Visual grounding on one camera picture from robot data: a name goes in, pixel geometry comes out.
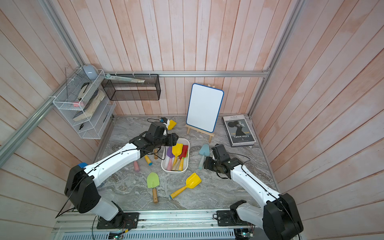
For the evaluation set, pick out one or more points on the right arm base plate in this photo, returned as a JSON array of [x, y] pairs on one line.
[[228, 218]]

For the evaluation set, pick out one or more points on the yellow shovel wooden handle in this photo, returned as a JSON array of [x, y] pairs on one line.
[[171, 124]]

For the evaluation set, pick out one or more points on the grey Twins story book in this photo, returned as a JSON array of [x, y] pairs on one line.
[[238, 131]]

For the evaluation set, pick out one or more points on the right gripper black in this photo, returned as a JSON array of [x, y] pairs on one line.
[[207, 163]]

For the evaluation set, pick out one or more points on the light blue trowel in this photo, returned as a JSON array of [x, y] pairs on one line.
[[204, 152]]

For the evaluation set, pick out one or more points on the wooden easel stand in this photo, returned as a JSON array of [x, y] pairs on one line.
[[211, 135]]

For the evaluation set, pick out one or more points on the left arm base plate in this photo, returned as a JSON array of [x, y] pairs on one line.
[[120, 221]]

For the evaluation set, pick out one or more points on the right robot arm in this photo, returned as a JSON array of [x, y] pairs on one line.
[[276, 214]]

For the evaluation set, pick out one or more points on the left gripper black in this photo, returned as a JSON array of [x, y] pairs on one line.
[[172, 140]]

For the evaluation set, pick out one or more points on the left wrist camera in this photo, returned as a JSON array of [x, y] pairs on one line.
[[164, 121]]

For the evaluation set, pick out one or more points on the black wire basket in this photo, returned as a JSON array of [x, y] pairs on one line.
[[148, 91]]

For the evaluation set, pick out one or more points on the blue lidded jar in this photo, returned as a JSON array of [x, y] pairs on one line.
[[82, 165]]

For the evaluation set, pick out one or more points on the all yellow plastic scoop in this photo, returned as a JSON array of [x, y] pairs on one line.
[[191, 182]]

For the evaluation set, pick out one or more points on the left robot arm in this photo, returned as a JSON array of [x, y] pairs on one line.
[[81, 188]]

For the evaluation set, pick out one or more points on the green trowel wooden handle front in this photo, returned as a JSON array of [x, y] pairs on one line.
[[152, 182]]

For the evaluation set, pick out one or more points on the white wire shelf rack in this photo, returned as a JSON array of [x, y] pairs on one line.
[[94, 127]]

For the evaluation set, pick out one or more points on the red shovel wooden handle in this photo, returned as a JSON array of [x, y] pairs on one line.
[[183, 155]]

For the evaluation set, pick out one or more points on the books on wire shelf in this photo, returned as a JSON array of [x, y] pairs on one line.
[[91, 106]]

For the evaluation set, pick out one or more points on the whiteboard with blue frame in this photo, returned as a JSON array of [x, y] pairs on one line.
[[204, 107]]

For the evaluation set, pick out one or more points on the green trowel yellow handle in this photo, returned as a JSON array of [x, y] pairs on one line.
[[182, 164]]

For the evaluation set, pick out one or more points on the pale green ruler tool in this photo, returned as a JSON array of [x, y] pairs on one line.
[[119, 79]]

